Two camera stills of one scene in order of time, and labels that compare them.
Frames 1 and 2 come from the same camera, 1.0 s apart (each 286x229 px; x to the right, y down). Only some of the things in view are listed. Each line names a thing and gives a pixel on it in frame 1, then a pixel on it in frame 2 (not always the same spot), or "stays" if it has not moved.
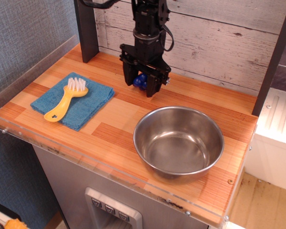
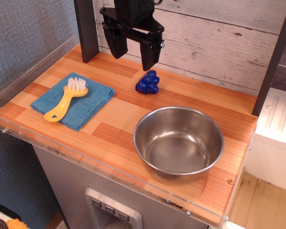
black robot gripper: x=149 y=56 → x=133 y=19
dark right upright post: x=270 y=75 stays
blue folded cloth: x=81 y=109 stays
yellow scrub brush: x=76 y=87 stays
